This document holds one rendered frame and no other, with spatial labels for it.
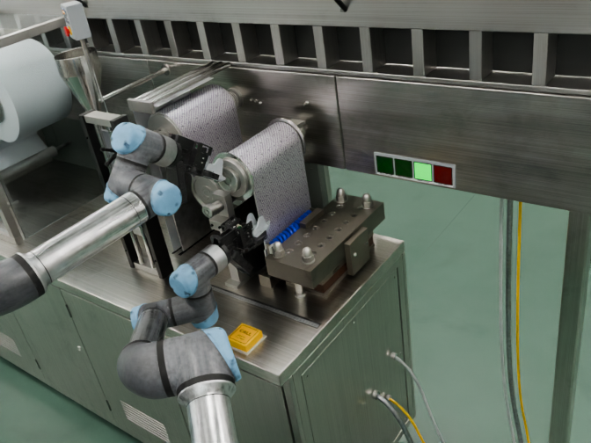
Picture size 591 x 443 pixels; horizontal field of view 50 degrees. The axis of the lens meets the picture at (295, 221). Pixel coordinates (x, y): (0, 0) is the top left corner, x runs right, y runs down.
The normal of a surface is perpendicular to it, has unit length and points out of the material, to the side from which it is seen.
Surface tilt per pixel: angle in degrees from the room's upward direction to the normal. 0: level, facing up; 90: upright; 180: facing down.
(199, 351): 23
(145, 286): 0
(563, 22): 90
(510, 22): 90
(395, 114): 90
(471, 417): 0
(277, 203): 90
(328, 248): 0
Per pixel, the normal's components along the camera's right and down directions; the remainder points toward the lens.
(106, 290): -0.15, -0.85
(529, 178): -0.58, 0.49
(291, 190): 0.80, 0.20
